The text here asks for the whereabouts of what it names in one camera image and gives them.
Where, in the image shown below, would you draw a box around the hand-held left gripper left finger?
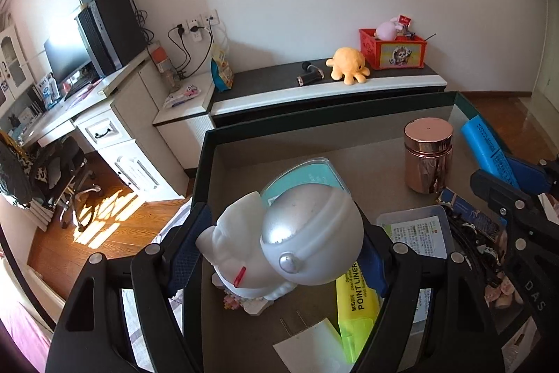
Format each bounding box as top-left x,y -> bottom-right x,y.
46,202 -> 213,373

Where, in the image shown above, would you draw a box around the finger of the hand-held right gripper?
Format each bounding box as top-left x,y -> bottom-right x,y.
502,152 -> 559,194
469,168 -> 559,245

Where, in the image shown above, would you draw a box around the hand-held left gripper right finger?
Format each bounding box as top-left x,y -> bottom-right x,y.
349,202 -> 507,373

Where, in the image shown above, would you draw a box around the dark blue slim box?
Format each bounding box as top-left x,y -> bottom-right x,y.
437,187 -> 503,236

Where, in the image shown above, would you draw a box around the blue tube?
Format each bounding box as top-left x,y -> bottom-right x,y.
462,116 -> 521,190

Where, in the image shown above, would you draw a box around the yellow highlighter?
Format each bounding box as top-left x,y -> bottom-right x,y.
335,261 -> 382,365

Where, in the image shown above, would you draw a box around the black toy train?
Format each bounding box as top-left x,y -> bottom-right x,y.
445,202 -> 516,282

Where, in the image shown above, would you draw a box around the white astronaut toy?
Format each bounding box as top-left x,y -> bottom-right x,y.
195,184 -> 365,300

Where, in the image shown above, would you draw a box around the small pink block toy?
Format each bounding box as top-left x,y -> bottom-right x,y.
212,273 -> 269,315

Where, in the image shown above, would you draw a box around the rose gold jar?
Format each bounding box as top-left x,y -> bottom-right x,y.
404,117 -> 455,194

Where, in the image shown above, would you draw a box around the teal lidded plastic box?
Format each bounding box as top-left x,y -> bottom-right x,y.
261,157 -> 352,208

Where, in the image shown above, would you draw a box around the pink rabbit figures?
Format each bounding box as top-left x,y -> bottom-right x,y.
484,277 -> 525,308

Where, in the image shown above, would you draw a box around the clear plastic case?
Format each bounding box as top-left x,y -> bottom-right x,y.
376,205 -> 477,332

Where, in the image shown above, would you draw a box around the white plug adapter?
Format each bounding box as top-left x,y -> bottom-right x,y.
273,309 -> 350,373

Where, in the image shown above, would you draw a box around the white nightstand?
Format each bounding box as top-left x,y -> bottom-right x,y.
152,69 -> 217,181

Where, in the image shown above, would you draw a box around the white desk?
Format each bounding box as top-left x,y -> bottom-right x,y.
9,47 -> 188,203

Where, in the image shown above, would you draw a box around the black office chair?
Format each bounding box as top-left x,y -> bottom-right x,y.
0,128 -> 103,229

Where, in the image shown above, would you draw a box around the wet wipes pack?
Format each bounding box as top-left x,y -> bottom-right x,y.
163,87 -> 202,110

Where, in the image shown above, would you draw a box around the bottle with orange cap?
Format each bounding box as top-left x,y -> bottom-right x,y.
148,42 -> 177,94

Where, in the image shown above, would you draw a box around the blue snack bag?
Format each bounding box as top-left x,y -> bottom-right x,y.
211,45 -> 235,92

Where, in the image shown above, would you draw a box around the black and white low cabinet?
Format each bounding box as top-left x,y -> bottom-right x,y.
210,58 -> 448,129

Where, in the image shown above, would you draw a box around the pink bedsheet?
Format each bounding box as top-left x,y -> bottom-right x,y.
0,259 -> 57,373

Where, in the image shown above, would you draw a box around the red plastic crate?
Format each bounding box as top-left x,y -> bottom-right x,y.
359,28 -> 428,70

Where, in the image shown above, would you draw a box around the dark printed garment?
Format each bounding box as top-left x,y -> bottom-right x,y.
0,130 -> 36,208

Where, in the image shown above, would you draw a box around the pink plush toy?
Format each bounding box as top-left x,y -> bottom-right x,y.
376,17 -> 405,42

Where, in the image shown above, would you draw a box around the orange octopus plush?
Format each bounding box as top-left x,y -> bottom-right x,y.
326,46 -> 373,85

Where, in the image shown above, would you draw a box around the black keyboard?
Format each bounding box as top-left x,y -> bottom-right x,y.
65,78 -> 94,98

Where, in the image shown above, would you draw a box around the black handheld device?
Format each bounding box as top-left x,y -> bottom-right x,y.
297,60 -> 325,86

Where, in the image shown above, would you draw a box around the blue and white boxes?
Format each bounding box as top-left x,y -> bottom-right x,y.
35,76 -> 59,107

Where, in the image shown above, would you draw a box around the black computer tower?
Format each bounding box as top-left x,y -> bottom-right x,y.
75,0 -> 147,77

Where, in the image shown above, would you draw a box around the black computer monitor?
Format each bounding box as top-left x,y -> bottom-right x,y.
43,31 -> 94,87

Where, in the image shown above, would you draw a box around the white glass-door cabinet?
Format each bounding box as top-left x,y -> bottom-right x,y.
0,23 -> 29,98

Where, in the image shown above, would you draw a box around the black power cables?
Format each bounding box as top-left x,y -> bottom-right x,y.
168,26 -> 219,79

